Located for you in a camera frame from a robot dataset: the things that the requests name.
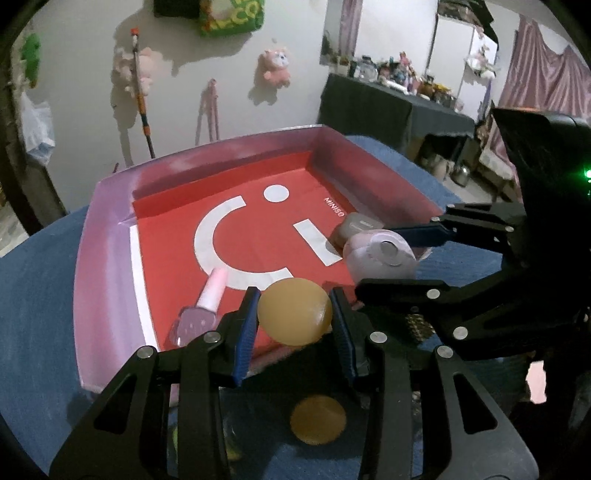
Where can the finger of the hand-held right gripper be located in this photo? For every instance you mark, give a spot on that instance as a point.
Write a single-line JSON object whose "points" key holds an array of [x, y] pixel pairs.
{"points": [[401, 290], [425, 233]]}

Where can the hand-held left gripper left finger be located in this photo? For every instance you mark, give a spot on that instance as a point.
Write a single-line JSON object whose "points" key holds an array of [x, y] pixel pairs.
{"points": [[242, 334]]}

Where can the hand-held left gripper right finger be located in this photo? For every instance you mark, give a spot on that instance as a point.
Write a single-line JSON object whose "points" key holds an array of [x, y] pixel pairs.
{"points": [[344, 334]]}

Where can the metal fork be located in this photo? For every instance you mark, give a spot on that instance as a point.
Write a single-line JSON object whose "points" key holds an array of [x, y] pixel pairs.
{"points": [[418, 327]]}

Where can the white round case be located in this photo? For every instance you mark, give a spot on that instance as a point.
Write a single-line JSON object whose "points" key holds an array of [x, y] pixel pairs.
{"points": [[369, 263]]}

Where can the domed amber round disc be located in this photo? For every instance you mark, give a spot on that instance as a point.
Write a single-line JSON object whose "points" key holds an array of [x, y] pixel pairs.
{"points": [[295, 311]]}

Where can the red cardboard tray pink sides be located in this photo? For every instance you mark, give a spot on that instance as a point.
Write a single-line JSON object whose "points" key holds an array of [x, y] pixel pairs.
{"points": [[175, 230]]}

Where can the pink nail polish bottle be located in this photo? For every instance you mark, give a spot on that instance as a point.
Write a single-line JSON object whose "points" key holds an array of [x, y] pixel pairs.
{"points": [[210, 290]]}

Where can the grey earbuds case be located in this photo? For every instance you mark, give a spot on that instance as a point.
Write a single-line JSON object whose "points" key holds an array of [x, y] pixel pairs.
{"points": [[355, 226]]}

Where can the pink curtain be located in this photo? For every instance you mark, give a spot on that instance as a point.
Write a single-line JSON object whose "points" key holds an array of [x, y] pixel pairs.
{"points": [[545, 69]]}

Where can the table with black cloth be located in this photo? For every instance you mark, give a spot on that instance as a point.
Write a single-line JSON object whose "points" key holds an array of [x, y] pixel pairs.
{"points": [[369, 110]]}

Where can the pink cloth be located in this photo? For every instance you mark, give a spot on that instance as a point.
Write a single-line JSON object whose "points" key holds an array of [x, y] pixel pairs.
{"points": [[535, 383]]}

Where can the white cabinet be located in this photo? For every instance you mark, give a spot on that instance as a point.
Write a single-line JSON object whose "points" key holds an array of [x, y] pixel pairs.
{"points": [[452, 50]]}

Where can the row of bottles and figurines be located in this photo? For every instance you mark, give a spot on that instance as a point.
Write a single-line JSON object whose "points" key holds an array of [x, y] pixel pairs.
{"points": [[397, 69]]}

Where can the pink plush bear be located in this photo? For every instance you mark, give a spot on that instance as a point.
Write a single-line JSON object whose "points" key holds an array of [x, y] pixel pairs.
{"points": [[276, 67]]}

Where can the orange white broom stick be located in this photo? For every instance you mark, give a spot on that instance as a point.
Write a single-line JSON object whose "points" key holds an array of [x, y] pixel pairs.
{"points": [[138, 92]]}

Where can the green printed bag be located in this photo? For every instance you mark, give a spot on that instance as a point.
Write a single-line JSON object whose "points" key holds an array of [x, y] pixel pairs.
{"points": [[240, 18]]}

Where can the pale pink plush toy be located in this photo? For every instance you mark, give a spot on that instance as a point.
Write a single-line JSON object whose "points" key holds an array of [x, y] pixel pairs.
{"points": [[147, 62]]}

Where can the clear plastic bag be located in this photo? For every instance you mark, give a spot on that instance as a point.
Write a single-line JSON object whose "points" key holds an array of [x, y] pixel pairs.
{"points": [[39, 129]]}

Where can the black backpack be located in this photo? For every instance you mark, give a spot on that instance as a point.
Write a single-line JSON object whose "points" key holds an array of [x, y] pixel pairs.
{"points": [[180, 7]]}

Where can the green plush toy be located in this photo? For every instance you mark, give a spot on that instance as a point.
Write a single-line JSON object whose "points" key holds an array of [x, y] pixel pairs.
{"points": [[31, 55]]}

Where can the wall mirror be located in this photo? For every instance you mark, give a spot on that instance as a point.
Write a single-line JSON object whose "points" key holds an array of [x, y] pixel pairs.
{"points": [[341, 27]]}

